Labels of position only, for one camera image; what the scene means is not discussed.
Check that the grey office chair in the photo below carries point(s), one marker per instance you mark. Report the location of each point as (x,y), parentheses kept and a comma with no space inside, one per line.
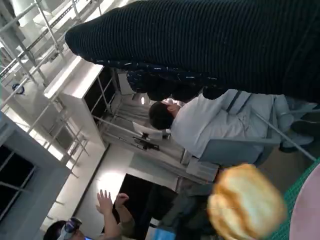
(232,151)

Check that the pink bowl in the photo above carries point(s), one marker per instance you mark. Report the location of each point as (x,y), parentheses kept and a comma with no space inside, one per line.
(307,212)

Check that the metal pipe frame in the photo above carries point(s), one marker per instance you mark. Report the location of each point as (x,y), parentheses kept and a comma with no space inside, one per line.
(51,35)

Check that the dark framed window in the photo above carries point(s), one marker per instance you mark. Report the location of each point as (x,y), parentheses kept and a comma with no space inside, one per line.
(12,175)

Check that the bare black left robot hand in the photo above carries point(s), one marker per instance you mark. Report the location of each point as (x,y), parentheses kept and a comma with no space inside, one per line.
(190,212)

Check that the person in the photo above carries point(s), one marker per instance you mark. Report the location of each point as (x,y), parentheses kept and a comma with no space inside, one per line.
(112,225)
(212,120)

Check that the VR headset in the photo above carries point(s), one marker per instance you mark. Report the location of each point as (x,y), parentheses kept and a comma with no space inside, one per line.
(72,225)

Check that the green cutting mat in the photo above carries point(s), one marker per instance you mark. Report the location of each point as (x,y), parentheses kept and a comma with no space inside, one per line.
(295,182)

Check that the black camera on tripod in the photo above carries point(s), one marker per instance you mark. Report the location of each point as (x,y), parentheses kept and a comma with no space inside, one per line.
(147,146)

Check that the orange rectangular toy bread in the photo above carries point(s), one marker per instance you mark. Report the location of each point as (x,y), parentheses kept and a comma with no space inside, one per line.
(247,200)

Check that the white shelf cabinet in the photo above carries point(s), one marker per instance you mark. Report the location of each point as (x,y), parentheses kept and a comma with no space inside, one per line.
(75,100)

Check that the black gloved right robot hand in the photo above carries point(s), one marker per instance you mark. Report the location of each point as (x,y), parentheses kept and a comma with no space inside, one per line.
(200,37)

